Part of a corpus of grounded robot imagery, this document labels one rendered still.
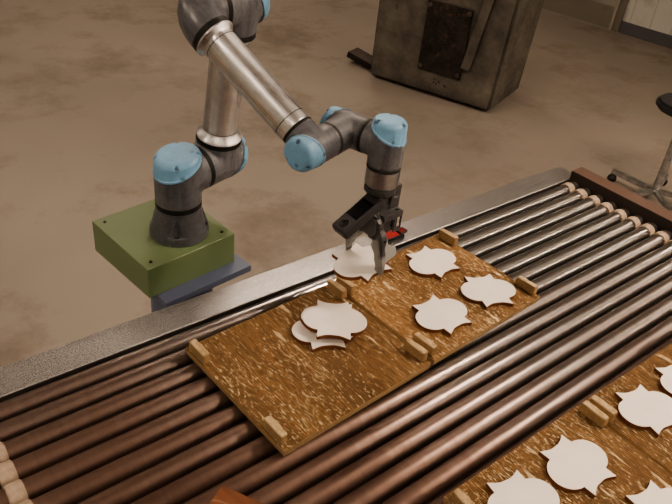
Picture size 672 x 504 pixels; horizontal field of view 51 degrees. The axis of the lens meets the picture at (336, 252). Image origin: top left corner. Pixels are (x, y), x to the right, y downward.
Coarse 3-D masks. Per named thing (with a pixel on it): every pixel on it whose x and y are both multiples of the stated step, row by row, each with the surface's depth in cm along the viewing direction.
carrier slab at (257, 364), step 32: (320, 288) 174; (256, 320) 162; (288, 320) 163; (224, 352) 152; (256, 352) 153; (288, 352) 154; (320, 352) 155; (352, 352) 156; (384, 352) 157; (224, 384) 144; (256, 384) 145; (288, 384) 146; (320, 384) 147; (352, 384) 148; (384, 384) 149; (256, 416) 138; (288, 416) 139; (320, 416) 140; (288, 448) 132
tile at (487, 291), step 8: (464, 280) 183; (472, 280) 181; (480, 280) 182; (488, 280) 182; (496, 280) 182; (464, 288) 178; (472, 288) 178; (480, 288) 179; (488, 288) 179; (496, 288) 179; (504, 288) 180; (512, 288) 180; (464, 296) 176; (472, 296) 176; (480, 296) 176; (488, 296) 176; (496, 296) 176; (504, 296) 177; (512, 296) 177; (488, 304) 173; (496, 304) 175; (504, 304) 175; (512, 304) 175
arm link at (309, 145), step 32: (192, 0) 145; (224, 0) 148; (192, 32) 144; (224, 32) 144; (224, 64) 144; (256, 64) 144; (256, 96) 143; (288, 96) 144; (288, 128) 142; (320, 128) 143; (288, 160) 143; (320, 160) 142
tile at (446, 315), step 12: (432, 300) 173; (444, 300) 173; (456, 300) 174; (420, 312) 168; (432, 312) 169; (444, 312) 169; (456, 312) 170; (420, 324) 165; (432, 324) 165; (444, 324) 165; (456, 324) 166; (468, 324) 167
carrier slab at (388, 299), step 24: (432, 240) 197; (408, 264) 186; (456, 264) 189; (480, 264) 190; (360, 288) 176; (384, 288) 177; (408, 288) 178; (432, 288) 179; (456, 288) 180; (384, 312) 169; (408, 312) 170; (480, 312) 172; (504, 312) 173; (408, 336) 162; (432, 336) 163; (456, 336) 164; (432, 360) 157
